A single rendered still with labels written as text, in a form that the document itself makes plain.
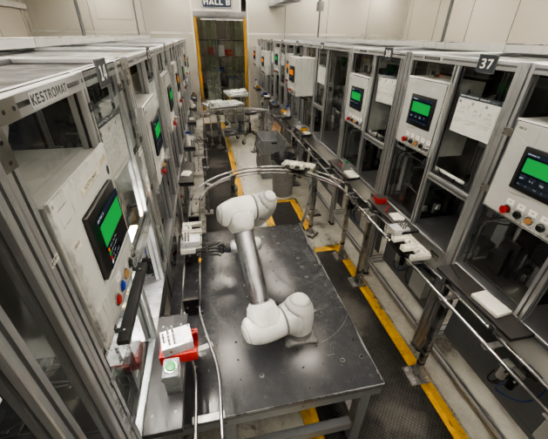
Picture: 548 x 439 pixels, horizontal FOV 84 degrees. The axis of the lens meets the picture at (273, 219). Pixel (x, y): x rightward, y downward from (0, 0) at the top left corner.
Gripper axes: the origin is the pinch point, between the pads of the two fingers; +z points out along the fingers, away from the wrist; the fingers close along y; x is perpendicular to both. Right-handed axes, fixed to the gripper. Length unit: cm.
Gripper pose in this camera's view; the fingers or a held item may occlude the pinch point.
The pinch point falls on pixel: (200, 250)
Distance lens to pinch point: 211.0
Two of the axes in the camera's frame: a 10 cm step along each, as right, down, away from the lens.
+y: 0.1, -8.5, -5.2
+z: -9.8, 1.0, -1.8
